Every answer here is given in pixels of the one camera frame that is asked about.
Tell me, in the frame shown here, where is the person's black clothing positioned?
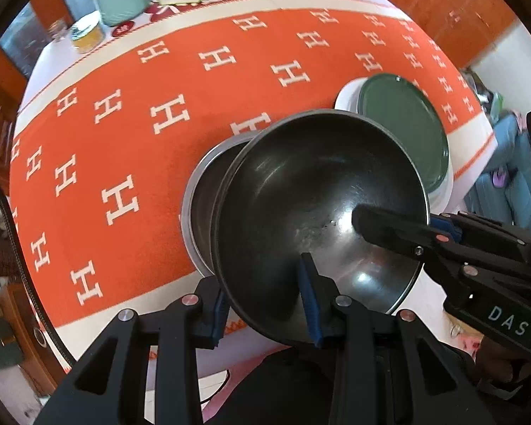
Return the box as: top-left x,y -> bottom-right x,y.
199,345 -> 337,425

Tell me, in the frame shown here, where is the small glass jar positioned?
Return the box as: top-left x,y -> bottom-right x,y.
48,18 -> 69,43

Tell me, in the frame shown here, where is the small steel bowl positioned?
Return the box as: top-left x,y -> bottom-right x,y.
210,110 -> 430,347

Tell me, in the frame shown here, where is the person's right forearm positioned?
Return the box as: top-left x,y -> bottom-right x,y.
469,341 -> 531,425

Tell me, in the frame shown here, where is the green plate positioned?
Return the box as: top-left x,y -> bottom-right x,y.
358,74 -> 450,192

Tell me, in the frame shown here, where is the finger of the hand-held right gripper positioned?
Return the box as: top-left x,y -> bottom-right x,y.
429,211 -> 531,277
351,204 -> 483,302

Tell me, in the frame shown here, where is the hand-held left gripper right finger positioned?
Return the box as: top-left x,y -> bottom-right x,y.
300,252 -> 490,425

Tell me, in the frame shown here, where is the large steel bowl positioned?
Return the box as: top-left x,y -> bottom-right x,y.
180,133 -> 259,277

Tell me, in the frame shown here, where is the plain white plate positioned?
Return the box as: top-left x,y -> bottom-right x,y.
334,77 -> 454,208

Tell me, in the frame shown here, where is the orange wooden cabinet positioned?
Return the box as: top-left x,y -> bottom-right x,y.
358,0 -> 523,69

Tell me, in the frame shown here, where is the black braided cable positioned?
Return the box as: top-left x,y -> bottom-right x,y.
0,168 -> 72,364

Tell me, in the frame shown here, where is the blue sofa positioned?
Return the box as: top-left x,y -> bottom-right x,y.
464,110 -> 531,226

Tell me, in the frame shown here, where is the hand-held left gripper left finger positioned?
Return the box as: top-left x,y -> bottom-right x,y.
35,277 -> 231,425

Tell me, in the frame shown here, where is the yellow jar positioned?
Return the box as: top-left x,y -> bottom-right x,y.
71,12 -> 107,55

